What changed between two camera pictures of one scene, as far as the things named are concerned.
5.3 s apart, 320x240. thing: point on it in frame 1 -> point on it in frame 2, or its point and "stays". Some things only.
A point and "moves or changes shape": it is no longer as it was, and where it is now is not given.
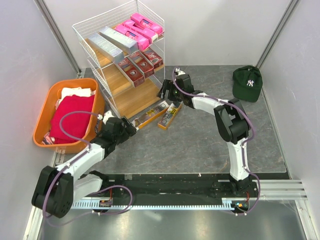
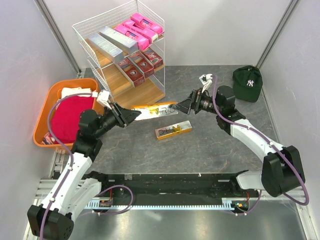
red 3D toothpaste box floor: [133, 73] stays
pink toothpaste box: [153, 37] stays
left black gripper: [128, 131] -> [124, 116]
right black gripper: [169, 85] -> [193, 102]
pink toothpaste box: [142, 21] stays
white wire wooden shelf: [125, 49] stays
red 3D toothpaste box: [142, 63] stays
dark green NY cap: [247, 83] stays
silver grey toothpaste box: [108, 50] stays
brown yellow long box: [147, 116] moves or changes shape
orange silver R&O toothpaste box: [167, 118] -> [165, 131]
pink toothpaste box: [142, 41] stays
